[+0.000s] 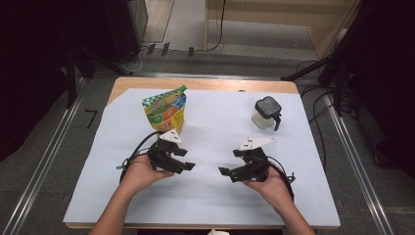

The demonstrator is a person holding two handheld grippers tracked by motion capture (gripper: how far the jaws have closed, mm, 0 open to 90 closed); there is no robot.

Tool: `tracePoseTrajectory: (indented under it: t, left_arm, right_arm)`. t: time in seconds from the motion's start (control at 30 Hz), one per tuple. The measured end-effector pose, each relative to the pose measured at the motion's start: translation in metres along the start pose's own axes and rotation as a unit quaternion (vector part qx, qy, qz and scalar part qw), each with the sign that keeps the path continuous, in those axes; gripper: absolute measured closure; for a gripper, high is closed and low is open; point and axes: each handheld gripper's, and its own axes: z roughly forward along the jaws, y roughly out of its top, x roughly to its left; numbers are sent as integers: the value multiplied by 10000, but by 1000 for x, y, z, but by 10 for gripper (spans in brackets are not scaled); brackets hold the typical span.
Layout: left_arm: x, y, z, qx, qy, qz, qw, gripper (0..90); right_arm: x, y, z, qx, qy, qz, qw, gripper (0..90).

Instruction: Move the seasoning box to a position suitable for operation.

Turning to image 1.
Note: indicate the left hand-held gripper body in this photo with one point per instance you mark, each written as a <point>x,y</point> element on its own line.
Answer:
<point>161,155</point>

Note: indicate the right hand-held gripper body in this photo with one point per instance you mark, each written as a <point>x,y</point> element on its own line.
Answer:
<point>257,163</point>

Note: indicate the yellow green snack pouch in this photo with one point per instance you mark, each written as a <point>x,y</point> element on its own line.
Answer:
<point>164,112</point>

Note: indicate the clear jar with black lid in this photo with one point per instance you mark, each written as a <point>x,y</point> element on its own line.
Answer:
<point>266,106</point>

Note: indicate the person's left hand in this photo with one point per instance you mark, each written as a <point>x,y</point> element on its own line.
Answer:
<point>143,174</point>

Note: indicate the person's right hand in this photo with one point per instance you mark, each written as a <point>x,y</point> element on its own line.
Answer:
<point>272,189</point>

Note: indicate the white paper scrap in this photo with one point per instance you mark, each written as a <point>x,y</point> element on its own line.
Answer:
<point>217,232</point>

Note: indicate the black tripod stand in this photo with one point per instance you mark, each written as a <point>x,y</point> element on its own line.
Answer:
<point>310,67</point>

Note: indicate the black cabinet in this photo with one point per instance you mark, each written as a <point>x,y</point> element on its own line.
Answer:
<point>127,29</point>

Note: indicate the metal floor rail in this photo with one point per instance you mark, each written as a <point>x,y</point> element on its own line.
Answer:
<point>42,166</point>
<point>359,166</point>

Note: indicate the light wooden frame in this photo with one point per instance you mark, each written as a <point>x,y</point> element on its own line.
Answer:
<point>326,36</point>

